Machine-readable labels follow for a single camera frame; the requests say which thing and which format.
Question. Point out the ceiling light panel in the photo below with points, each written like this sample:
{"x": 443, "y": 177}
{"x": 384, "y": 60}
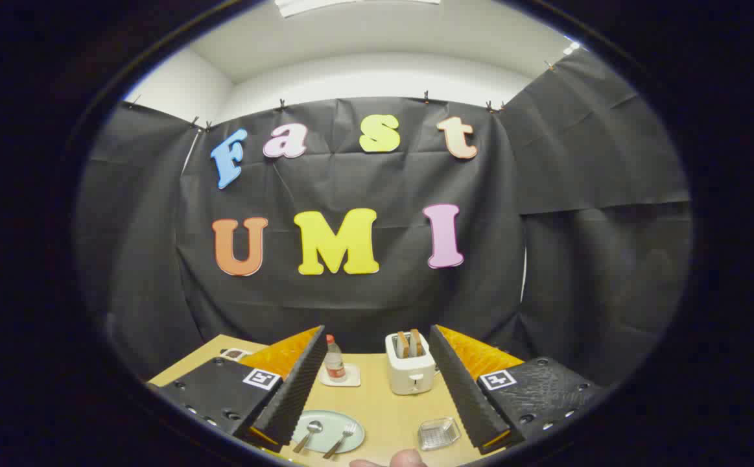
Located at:
{"x": 351, "y": 4}

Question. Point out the pale green plate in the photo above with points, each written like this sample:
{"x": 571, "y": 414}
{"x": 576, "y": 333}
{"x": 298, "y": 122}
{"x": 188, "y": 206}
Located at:
{"x": 332, "y": 421}

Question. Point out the toast bread slice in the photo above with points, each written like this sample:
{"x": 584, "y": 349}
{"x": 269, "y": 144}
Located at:
{"x": 402, "y": 345}
{"x": 416, "y": 342}

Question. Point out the white divided sauce dish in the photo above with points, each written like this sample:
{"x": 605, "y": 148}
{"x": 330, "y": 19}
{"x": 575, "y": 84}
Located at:
{"x": 234, "y": 354}

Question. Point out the cream white toaster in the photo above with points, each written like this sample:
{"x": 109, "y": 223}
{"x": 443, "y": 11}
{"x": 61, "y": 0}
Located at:
{"x": 409, "y": 376}

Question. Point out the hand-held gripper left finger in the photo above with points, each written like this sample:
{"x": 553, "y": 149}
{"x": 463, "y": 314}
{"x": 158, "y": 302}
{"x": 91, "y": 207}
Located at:
{"x": 295, "y": 389}

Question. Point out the red capped water bottle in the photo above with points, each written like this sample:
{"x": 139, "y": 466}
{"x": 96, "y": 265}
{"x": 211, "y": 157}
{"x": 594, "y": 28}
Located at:
{"x": 334, "y": 363}

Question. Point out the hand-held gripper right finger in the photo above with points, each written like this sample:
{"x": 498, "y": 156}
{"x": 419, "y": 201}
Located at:
{"x": 464, "y": 395}

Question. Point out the white square coaster tray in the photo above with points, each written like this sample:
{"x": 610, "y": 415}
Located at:
{"x": 353, "y": 377}

